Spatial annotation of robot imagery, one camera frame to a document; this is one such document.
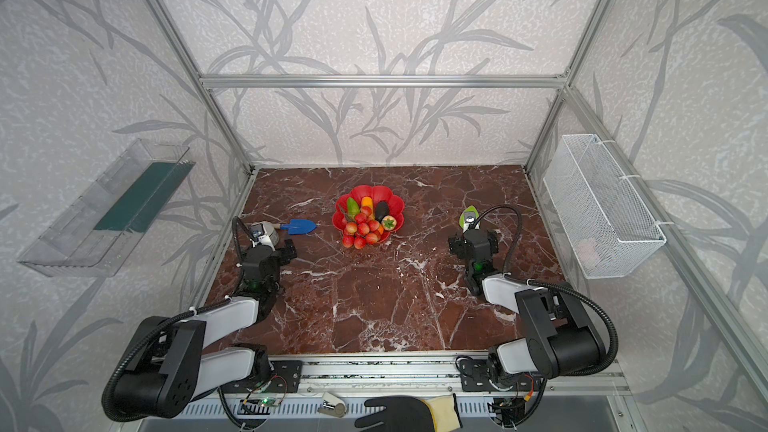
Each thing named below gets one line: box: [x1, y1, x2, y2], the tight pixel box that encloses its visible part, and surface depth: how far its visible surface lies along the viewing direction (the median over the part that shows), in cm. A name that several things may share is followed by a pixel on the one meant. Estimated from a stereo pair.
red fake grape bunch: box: [342, 206, 384, 250], surface depth 93 cm
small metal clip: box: [317, 392, 347, 418], surface depth 70 cm
